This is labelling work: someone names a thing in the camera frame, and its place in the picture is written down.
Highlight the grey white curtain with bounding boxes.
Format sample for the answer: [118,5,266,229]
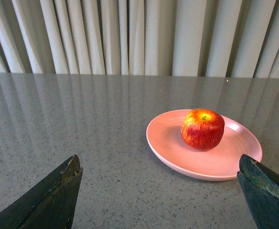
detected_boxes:
[0,0,279,78]

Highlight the red yellow apple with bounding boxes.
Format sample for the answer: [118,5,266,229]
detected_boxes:
[181,109,225,151]

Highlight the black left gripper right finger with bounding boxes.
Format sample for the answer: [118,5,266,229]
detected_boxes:
[237,154,279,229]

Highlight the pink plate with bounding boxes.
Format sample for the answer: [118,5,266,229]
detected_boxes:
[146,109,263,181]

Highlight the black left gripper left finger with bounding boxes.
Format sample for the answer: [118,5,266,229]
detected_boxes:
[0,155,83,229]

